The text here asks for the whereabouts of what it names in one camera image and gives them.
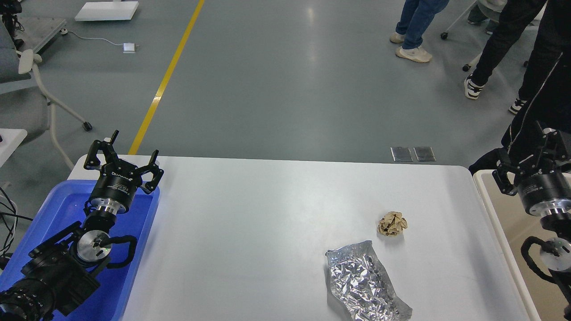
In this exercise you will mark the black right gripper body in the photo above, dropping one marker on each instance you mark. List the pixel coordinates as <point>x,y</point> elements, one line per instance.
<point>544,194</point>

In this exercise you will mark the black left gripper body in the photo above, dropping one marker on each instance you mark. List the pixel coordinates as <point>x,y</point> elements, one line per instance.
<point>115,185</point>

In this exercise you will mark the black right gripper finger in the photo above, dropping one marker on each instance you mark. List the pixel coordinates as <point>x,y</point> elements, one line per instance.
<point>551,150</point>
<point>513,173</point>

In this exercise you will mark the silver foil bag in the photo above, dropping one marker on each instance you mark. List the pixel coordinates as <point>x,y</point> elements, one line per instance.
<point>360,281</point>

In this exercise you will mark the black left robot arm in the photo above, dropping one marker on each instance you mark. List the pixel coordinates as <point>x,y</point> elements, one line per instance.
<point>61,273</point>

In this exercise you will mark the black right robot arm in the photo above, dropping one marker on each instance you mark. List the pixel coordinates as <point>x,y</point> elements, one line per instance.
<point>535,173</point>

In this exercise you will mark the person in black tracksuit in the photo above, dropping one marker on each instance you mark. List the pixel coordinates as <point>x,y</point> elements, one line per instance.
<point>543,100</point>

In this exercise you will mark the beige plastic bin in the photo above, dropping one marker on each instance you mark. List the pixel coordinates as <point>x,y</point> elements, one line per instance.
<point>543,300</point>

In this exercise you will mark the blue plastic tray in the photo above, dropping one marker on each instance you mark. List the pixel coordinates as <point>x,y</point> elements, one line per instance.
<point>64,206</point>

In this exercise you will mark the metal floor plate right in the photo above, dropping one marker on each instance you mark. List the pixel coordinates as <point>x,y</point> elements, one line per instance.
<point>424,154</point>

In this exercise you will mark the metal floor plate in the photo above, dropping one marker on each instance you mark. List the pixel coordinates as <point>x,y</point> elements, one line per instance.
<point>401,154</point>
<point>424,154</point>

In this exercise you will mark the white side table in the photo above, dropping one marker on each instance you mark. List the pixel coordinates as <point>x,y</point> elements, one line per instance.
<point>10,141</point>

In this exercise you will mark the grey office chair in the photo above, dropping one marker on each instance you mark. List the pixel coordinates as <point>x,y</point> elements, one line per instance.
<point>25,102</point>

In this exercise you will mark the metal floor plate left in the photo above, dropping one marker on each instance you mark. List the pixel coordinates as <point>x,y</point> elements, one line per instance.
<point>401,154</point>

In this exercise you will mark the crumpled brown paper ball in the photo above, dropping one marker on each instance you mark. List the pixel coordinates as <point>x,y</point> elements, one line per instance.
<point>392,224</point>

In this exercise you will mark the grey metal platform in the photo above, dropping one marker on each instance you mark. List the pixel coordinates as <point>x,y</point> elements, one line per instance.
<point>38,31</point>

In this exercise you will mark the white flat board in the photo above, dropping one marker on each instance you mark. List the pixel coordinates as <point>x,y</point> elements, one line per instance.
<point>107,11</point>

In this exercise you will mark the person in blue jeans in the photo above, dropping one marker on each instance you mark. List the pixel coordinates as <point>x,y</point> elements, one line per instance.
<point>415,18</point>

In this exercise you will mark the white power adapter with cable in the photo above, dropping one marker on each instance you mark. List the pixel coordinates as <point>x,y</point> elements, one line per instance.
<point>127,47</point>

